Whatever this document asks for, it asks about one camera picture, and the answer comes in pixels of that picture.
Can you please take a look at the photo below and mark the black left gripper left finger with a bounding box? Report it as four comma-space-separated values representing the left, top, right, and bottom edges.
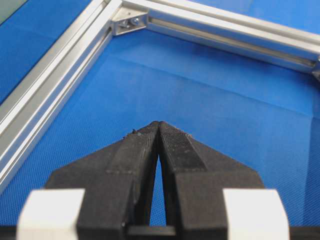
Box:
45, 121, 160, 231

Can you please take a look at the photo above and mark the aluminium extrusion frame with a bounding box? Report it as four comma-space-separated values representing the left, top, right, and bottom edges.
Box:
0, 0, 320, 190

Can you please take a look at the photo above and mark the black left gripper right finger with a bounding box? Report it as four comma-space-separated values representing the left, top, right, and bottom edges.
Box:
158, 121, 265, 237

